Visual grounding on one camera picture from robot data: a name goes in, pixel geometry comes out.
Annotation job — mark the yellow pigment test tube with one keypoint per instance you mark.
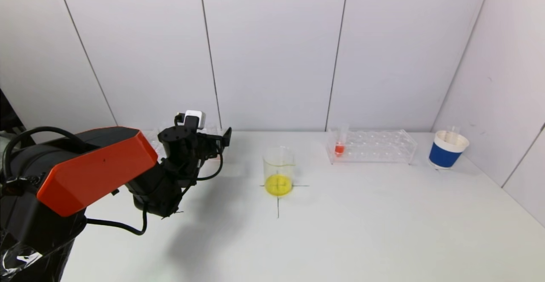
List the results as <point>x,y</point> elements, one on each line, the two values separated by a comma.
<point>454,131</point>

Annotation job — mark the plastic wrapped black robot torso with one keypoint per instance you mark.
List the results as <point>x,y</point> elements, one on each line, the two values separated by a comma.
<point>30,260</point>

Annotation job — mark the clear acrylic test tube rack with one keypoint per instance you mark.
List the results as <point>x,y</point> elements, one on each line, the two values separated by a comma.
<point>374,146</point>
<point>152,139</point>

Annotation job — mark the blue white paper cup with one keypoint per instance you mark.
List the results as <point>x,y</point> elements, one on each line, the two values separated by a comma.
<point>443,156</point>

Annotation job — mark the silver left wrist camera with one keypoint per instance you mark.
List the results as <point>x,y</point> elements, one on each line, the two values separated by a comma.
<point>196,116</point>

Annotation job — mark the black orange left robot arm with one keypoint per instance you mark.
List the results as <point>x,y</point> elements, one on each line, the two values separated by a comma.
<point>93,171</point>

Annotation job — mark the clear glass beaker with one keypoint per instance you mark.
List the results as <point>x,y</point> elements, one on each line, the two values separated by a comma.
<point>279,185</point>

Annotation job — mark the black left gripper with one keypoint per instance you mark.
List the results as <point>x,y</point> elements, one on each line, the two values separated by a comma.
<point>209,145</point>

